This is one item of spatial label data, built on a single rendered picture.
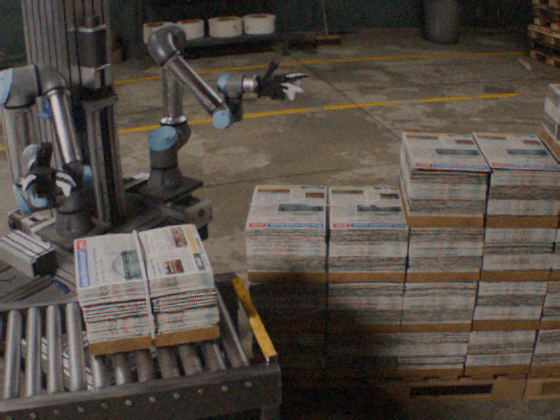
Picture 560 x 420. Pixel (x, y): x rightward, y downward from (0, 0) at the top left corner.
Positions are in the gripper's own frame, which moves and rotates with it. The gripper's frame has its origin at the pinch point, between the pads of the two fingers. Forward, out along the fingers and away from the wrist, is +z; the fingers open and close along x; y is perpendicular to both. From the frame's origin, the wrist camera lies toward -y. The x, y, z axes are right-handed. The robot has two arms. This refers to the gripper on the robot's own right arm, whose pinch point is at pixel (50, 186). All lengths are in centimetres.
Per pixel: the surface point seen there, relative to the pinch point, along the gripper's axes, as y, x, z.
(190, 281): 18.7, -33.1, 28.7
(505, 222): 17, -155, 22
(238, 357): 38, -44, 40
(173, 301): 24.9, -28.9, 27.6
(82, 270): 19.8, -6.4, 14.1
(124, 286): 19.8, -15.5, 25.4
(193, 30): 52, -268, -597
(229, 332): 38, -46, 28
